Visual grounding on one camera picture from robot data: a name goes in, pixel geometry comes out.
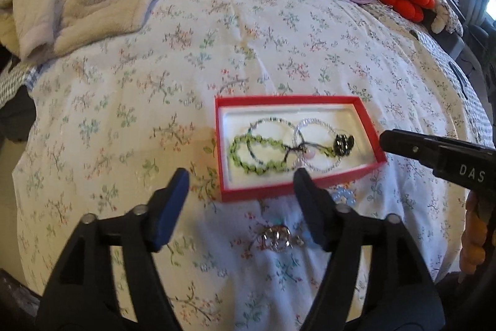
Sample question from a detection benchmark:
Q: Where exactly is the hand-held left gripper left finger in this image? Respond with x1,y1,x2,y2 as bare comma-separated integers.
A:
37,168,190,331

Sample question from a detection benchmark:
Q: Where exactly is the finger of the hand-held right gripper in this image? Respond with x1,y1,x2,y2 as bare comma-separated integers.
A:
379,128,439,177

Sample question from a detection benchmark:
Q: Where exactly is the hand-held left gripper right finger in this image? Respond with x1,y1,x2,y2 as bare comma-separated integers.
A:
292,168,446,331

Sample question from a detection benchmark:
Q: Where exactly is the red jewelry box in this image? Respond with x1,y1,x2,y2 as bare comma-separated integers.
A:
215,95,388,204

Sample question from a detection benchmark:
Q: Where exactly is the black bead jewelry piece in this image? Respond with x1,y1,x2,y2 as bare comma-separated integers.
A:
333,135,356,155

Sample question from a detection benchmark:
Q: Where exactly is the person's right hand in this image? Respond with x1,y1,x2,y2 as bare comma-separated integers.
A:
460,193,489,273

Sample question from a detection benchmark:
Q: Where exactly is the white floral bedspread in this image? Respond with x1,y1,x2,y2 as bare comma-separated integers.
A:
11,0,493,331

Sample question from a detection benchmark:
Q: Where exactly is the dark cloth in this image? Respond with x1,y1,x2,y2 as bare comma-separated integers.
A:
0,85,33,145

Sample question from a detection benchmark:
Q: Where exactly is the light blue bead bracelet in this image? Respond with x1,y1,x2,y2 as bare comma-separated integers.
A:
330,186,358,208

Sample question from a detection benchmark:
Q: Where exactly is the clear bead bracelet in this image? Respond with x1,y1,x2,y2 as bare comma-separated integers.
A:
293,118,351,174

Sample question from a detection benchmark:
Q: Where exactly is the green bead bracelet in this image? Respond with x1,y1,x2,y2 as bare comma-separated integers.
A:
229,134,297,177

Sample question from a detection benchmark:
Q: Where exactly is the blue white seed bead bracelet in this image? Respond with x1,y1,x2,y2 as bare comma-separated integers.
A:
246,117,308,173

